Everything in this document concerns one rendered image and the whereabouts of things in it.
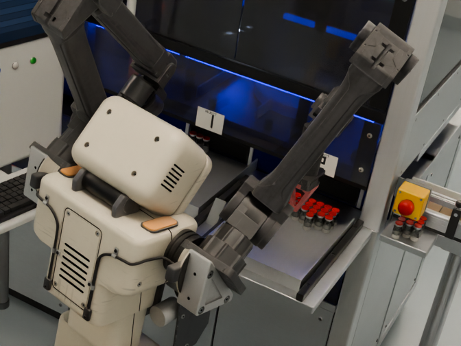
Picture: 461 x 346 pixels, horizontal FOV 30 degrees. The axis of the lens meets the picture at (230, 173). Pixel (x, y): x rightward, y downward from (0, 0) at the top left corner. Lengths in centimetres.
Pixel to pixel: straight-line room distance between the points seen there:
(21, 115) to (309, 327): 102
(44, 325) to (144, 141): 175
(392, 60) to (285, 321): 129
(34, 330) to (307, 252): 132
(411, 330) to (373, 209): 127
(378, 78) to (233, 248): 38
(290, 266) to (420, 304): 159
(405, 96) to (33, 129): 106
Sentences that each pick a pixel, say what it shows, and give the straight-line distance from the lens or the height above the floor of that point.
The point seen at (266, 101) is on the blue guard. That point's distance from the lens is 229.
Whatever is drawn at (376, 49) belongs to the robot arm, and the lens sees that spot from 144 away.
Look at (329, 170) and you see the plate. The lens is 228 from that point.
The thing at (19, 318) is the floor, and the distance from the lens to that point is 322.
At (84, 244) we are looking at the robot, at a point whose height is 117.
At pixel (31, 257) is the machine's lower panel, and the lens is 305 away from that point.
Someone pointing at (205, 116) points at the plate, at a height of 103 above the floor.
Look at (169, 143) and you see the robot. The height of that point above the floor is 137.
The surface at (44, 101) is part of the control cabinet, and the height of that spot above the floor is 97.
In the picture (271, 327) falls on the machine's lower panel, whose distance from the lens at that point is 261.
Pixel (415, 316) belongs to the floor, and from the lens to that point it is 356.
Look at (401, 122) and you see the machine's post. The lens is 216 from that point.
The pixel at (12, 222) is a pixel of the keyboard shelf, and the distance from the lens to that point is 228.
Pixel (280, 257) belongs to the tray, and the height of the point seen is 88.
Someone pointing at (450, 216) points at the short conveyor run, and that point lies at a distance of 238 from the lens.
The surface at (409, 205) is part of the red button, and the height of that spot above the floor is 101.
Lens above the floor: 208
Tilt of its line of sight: 30 degrees down
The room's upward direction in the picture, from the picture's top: 9 degrees clockwise
